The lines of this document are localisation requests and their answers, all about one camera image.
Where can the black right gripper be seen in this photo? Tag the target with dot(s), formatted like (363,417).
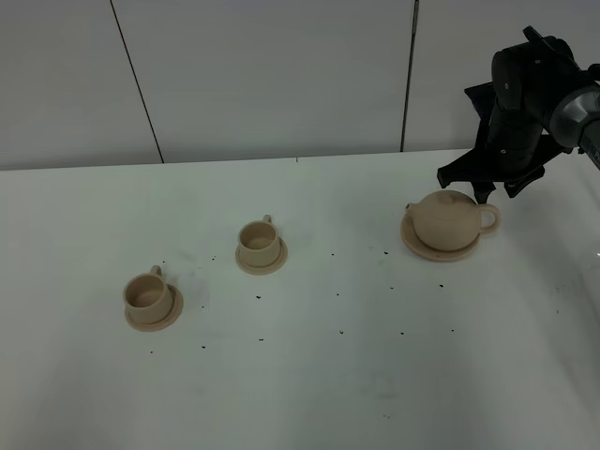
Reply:
(543,105)

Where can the brown teapot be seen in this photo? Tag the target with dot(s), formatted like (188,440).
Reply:
(449,220)

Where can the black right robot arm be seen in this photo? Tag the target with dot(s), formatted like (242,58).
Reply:
(538,104)

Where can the brown teapot saucer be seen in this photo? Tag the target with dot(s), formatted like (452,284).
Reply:
(419,248)

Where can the brown far teacup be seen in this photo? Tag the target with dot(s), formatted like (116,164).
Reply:
(258,229)

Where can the brown teacup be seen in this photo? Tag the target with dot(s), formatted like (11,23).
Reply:
(258,229)
(147,298)

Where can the brown far cup saucer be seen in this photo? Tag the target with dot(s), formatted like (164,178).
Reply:
(262,269)

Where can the brown cup saucer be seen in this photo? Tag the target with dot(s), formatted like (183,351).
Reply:
(262,269)
(167,320)

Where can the brown near cup saucer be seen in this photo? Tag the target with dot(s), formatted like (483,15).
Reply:
(167,320)

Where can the brown near teacup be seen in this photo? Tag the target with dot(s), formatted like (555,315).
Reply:
(147,298)

